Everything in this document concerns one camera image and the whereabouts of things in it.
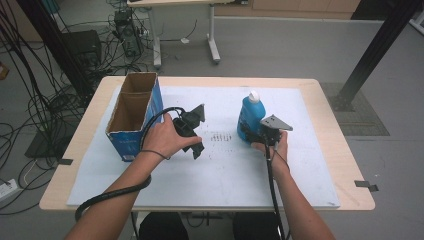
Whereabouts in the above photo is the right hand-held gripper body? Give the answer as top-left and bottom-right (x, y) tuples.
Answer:
(246, 113), (294, 147)

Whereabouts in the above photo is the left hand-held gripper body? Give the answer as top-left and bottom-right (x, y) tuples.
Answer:
(172, 103), (206, 139)

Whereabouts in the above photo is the blue bottle with white cap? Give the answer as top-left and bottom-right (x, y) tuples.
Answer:
(236, 90), (267, 145)

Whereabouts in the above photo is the blue cardboard box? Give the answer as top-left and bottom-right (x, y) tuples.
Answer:
(105, 71), (165, 163)

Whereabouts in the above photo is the person's left hand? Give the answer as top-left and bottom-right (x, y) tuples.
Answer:
(142, 112), (204, 161)

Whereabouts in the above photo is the person's right hand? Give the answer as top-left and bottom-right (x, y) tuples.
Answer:
(250, 129), (291, 173)

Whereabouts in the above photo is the white table mat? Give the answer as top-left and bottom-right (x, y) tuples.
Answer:
(66, 85), (341, 208)

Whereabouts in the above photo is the light wooden table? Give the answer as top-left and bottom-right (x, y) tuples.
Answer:
(39, 75), (376, 213)

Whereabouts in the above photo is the person's left leg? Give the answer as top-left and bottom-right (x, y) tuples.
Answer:
(138, 212), (190, 240)

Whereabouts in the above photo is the person's leg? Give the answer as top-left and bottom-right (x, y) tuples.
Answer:
(231, 212), (282, 240)
(138, 212), (190, 240)

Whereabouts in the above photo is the grey floor mat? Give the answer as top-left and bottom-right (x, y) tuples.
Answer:
(320, 82), (391, 137)

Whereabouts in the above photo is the person's right leg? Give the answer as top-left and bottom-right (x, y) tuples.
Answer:
(231, 212), (282, 240)

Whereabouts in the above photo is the black computer tower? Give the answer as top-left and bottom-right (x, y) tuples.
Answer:
(113, 9), (145, 58)

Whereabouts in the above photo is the white desk with legs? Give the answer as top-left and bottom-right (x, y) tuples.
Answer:
(127, 0), (249, 70)

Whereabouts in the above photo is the black floor box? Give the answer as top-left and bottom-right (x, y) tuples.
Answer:
(61, 29), (103, 68)

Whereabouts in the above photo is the dark floor plate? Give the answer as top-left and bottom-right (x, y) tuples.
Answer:
(24, 122), (85, 160)

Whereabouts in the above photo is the white power strip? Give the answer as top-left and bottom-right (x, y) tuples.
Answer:
(0, 178), (20, 202)

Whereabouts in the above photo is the thin black wrist cord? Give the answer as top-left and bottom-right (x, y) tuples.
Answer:
(266, 141), (291, 175)

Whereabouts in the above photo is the dark hair tie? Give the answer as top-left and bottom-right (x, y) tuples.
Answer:
(140, 148), (172, 161)

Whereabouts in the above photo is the right gripper thick black cable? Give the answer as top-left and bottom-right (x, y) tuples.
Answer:
(262, 134), (288, 240)

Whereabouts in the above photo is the gripper thick black cable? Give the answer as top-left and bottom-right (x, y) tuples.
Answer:
(262, 134), (288, 240)
(74, 106), (187, 223)

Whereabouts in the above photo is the left gripper thick black cable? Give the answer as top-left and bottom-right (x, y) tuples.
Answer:
(74, 106), (187, 223)

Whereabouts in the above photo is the black metal post with base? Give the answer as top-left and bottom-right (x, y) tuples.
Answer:
(328, 0), (424, 113)

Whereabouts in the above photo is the black slanted metal post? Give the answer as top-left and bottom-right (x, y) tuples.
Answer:
(16, 0), (92, 98)

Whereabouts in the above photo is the tangle of black floor cables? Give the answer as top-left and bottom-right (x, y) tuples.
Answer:
(0, 0), (155, 216)

